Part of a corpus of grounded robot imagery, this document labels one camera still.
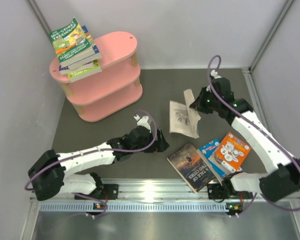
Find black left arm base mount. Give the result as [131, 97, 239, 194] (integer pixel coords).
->
[73, 184, 119, 201]

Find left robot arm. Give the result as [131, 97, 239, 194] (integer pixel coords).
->
[28, 126, 170, 201]

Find pink three-tier shelf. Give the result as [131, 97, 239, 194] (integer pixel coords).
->
[49, 31, 143, 123]

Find blue 91-Storey Treehouse book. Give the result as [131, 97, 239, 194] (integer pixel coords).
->
[82, 25, 102, 59]

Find light blue maze activity book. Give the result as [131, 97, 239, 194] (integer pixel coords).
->
[169, 89, 201, 139]

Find purple 52-Storey Treehouse book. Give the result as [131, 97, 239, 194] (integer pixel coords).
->
[58, 61, 94, 75]

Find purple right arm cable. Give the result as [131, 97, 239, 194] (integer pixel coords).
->
[206, 55, 300, 218]

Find dark Tale of Two Cities book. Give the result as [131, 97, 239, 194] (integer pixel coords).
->
[167, 144, 215, 193]

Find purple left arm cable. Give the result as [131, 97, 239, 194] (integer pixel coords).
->
[24, 109, 159, 218]

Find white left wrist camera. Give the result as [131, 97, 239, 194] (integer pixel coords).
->
[133, 114, 152, 133]

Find blue cartoon paperback book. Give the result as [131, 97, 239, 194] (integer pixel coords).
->
[197, 138, 226, 184]

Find green 104-Storey Treehouse book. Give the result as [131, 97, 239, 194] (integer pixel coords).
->
[49, 17, 95, 67]

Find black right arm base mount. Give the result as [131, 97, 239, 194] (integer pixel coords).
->
[207, 183, 252, 203]

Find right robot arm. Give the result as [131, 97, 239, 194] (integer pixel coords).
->
[190, 76, 300, 203]

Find lime 65-Storey Treehouse book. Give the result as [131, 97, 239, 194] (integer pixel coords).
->
[67, 60, 102, 83]

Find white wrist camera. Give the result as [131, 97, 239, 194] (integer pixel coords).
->
[209, 69, 221, 80]
[133, 114, 152, 133]

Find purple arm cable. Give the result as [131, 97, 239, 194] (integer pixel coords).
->
[24, 109, 159, 218]
[206, 55, 300, 218]

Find orange paperback book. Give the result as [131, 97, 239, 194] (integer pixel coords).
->
[209, 132, 251, 174]

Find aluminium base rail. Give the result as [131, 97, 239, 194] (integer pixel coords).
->
[29, 177, 300, 213]

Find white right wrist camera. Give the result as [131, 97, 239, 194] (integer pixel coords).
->
[209, 69, 221, 80]

